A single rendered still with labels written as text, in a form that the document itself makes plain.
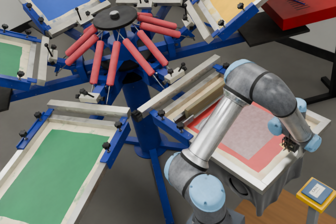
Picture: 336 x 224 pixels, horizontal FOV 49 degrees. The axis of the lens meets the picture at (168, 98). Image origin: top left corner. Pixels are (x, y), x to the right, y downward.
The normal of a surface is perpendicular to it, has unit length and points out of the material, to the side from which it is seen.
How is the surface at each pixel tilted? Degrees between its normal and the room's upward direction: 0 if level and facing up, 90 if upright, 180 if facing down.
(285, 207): 0
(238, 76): 38
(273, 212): 0
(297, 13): 0
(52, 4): 32
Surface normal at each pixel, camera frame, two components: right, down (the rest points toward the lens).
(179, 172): -0.50, -0.34
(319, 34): -0.73, 0.53
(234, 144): -0.16, -0.75
